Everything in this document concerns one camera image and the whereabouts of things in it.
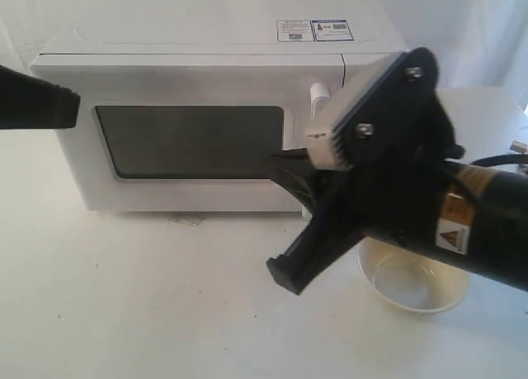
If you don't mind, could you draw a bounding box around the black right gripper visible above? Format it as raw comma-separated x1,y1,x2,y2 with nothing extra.
266,95,463,296

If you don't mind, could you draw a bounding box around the cream ceramic bowl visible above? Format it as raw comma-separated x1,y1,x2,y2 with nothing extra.
358,238,469,315

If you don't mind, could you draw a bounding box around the white microwave door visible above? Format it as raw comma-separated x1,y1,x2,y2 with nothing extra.
31,54,344,212

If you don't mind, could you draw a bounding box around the white microwave oven body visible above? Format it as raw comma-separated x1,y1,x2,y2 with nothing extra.
37,7,417,215

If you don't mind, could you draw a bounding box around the clear tape patch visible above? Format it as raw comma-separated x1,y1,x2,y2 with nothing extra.
167,213,205,227

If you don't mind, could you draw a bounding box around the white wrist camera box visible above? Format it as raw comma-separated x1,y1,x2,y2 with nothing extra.
304,51,404,171

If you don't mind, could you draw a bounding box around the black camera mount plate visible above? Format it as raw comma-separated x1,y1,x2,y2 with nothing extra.
337,47,439,167

